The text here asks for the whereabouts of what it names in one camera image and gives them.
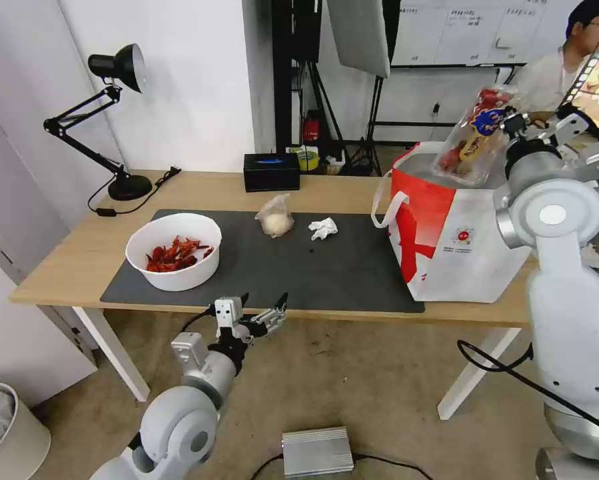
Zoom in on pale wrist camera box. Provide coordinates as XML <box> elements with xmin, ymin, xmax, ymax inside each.
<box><xmin>213</xmin><ymin>297</ymin><xmax>244</xmax><ymax>341</ymax></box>

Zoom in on black tissue box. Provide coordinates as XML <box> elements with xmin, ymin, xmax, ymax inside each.
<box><xmin>243</xmin><ymin>153</ymin><xmax>301</xmax><ymax>194</ymax></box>

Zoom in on black metal frame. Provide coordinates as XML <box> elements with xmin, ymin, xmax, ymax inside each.
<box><xmin>271</xmin><ymin>0</ymin><xmax>322</xmax><ymax>156</ymax></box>

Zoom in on beige trash bin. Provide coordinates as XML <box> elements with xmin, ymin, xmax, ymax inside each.
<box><xmin>0</xmin><ymin>381</ymin><xmax>52</xmax><ymax>480</ymax></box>

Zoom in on black floor cable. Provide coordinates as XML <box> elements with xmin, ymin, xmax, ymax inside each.
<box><xmin>239</xmin><ymin>451</ymin><xmax>435</xmax><ymax>480</ymax></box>

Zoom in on person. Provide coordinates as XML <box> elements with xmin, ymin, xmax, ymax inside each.
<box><xmin>508</xmin><ymin>0</ymin><xmax>599</xmax><ymax>131</ymax></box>

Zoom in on clear bag with white bun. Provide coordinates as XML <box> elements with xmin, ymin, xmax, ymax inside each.
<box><xmin>255</xmin><ymin>193</ymin><xmax>296</xmax><ymax>239</ymax></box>

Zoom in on white round bowl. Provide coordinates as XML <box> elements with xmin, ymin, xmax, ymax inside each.
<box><xmin>125</xmin><ymin>212</ymin><xmax>223</xmax><ymax>293</ymax></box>

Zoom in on clear plastic crawfish package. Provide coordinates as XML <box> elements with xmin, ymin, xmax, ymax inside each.
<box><xmin>431</xmin><ymin>87</ymin><xmax>520</xmax><ymax>189</ymax></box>

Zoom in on grey softbox panel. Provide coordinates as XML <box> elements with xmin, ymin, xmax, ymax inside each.
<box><xmin>325</xmin><ymin>0</ymin><xmax>392</xmax><ymax>79</ymax></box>

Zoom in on white whiteboard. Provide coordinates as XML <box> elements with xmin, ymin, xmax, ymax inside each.
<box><xmin>391</xmin><ymin>0</ymin><xmax>588</xmax><ymax>69</ymax></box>

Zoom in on white cabinet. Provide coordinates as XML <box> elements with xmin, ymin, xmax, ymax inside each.
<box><xmin>0</xmin><ymin>99</ymin><xmax>100</xmax><ymax>411</ymax></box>

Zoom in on silver power supply box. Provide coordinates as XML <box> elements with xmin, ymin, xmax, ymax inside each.
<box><xmin>281</xmin><ymin>425</ymin><xmax>356</xmax><ymax>477</ymax></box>

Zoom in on red crawfish shells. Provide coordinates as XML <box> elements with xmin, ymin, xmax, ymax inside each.
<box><xmin>145</xmin><ymin>235</ymin><xmax>215</xmax><ymax>273</ymax></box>

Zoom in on black desk lamp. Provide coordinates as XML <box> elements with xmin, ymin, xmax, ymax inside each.
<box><xmin>43</xmin><ymin>43</ymin><xmax>154</xmax><ymax>202</ymax></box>

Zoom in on black desk mat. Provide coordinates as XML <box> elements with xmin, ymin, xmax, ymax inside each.
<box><xmin>99</xmin><ymin>209</ymin><xmax>426</xmax><ymax>315</ymax></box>

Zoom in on black light stand tripod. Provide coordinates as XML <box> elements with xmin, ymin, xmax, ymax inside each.
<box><xmin>299</xmin><ymin>59</ymin><xmax>386</xmax><ymax>177</ymax></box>

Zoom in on red white takeout bag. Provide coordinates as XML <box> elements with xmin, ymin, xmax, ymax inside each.
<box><xmin>370</xmin><ymin>141</ymin><xmax>532</xmax><ymax>304</ymax></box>

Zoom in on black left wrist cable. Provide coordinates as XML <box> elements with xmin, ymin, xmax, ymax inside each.
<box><xmin>181</xmin><ymin>309</ymin><xmax>218</xmax><ymax>337</ymax></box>

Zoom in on black lamp cable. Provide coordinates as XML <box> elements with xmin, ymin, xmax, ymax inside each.
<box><xmin>87</xmin><ymin>166</ymin><xmax>183</xmax><ymax>219</ymax></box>

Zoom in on wooden table white legs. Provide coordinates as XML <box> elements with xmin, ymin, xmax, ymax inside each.
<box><xmin>7</xmin><ymin>169</ymin><xmax>535</xmax><ymax>421</ymax></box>

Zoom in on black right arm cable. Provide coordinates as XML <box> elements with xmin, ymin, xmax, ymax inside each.
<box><xmin>456</xmin><ymin>339</ymin><xmax>599</xmax><ymax>441</ymax></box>

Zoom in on crumpled white tissue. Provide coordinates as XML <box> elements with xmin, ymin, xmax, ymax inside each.
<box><xmin>308</xmin><ymin>217</ymin><xmax>339</xmax><ymax>243</ymax></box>

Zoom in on red fire extinguisher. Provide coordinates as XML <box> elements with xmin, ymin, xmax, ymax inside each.
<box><xmin>302</xmin><ymin>113</ymin><xmax>324</xmax><ymax>147</ymax></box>

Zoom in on green yellow tape roll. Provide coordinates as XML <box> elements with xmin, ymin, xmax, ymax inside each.
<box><xmin>288</xmin><ymin>145</ymin><xmax>321</xmax><ymax>172</ymax></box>

